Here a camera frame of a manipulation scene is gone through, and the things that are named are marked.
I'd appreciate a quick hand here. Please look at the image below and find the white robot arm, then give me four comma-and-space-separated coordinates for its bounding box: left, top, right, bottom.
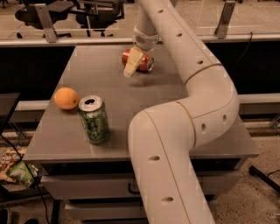
128, 0, 239, 224

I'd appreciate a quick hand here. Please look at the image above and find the black office chair right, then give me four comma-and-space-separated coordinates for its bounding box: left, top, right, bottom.
73, 0, 124, 37

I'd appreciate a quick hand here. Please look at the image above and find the upper grey drawer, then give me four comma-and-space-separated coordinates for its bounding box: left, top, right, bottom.
41, 171, 241, 200

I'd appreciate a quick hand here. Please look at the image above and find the brown snack bag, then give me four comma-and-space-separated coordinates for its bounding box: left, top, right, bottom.
0, 148, 21, 183

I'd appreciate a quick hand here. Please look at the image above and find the black shoe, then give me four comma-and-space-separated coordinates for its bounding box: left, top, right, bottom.
0, 209, 11, 224

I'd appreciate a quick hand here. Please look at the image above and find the lower grey drawer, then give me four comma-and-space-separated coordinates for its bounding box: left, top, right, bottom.
64, 199, 218, 221

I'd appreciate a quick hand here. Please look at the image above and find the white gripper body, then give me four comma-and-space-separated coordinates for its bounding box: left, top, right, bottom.
132, 26, 159, 52

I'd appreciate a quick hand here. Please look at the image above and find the green chip bag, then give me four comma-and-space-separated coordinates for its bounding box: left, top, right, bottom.
6, 161, 41, 187

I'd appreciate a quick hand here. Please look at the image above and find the red coke can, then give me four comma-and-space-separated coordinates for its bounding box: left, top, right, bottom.
122, 49, 154, 73

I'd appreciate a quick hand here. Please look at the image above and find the grey drawer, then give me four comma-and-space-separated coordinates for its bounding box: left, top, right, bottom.
64, 199, 218, 221
41, 171, 241, 200

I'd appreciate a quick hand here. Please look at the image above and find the black stand leg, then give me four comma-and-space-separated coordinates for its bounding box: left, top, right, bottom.
248, 165, 280, 194

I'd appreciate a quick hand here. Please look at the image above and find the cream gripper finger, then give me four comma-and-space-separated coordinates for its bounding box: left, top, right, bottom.
122, 46, 144, 78

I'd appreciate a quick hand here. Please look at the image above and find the black drawer handle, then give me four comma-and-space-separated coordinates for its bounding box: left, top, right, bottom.
128, 183, 140, 195

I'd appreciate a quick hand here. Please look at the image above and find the right metal railing bracket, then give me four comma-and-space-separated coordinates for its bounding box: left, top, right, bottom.
214, 0, 235, 39

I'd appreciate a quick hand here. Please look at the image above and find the green soda can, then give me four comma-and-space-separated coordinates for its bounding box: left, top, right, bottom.
79, 95, 110, 144

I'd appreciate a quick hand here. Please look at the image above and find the black side table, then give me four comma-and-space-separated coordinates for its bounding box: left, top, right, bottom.
0, 93, 20, 135

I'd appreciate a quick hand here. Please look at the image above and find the black office chair left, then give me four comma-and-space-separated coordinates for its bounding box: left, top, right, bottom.
15, 0, 77, 43

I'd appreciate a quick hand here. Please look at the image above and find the metal railing bracket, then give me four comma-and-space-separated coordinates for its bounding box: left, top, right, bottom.
34, 3, 58, 43
214, 0, 235, 39

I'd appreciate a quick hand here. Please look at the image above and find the orange fruit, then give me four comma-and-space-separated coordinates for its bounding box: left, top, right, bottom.
54, 87, 79, 110

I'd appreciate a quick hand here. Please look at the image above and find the black cable on floor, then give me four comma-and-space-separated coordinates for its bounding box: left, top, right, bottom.
0, 134, 53, 224

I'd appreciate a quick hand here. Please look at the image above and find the black office chair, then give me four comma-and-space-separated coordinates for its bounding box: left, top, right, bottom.
73, 0, 124, 37
15, 0, 77, 43

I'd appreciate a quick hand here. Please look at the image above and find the left metal railing bracket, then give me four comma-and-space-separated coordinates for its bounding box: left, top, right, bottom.
34, 3, 58, 43

